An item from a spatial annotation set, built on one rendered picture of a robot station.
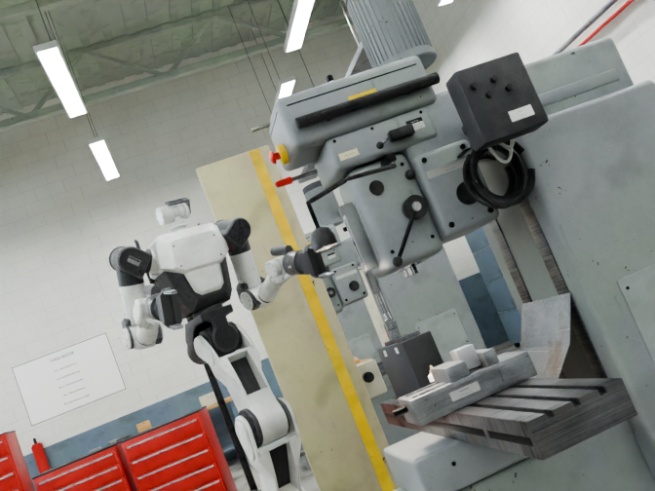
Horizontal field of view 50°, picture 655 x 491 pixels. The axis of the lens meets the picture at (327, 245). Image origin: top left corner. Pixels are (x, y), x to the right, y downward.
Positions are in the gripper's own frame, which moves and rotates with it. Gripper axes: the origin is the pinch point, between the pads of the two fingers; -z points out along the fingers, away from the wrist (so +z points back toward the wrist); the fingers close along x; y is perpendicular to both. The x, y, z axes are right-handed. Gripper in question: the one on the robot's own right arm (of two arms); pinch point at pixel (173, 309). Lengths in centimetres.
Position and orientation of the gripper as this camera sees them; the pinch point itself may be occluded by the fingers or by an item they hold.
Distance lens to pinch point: 219.3
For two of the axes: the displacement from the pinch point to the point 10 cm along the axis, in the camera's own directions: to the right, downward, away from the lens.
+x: -1.6, -9.9, -0.6
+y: 8.6, -1.7, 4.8
